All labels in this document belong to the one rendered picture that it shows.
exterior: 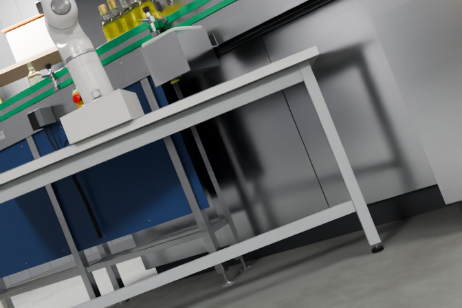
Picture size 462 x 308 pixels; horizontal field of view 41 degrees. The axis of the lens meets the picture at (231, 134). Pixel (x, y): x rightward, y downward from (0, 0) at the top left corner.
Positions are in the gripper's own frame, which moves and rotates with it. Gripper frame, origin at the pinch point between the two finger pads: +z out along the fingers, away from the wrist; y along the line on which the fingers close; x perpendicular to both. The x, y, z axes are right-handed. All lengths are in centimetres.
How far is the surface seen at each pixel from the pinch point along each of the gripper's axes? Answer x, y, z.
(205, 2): -13.6, -10.3, 4.1
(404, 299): 55, -65, 115
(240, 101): 14, -22, 48
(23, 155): -7, 108, 29
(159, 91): -4.9, 20.1, 29.9
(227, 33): -11.7, -15.2, 19.6
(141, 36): -5.0, 18.5, 5.8
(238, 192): -33, 20, 82
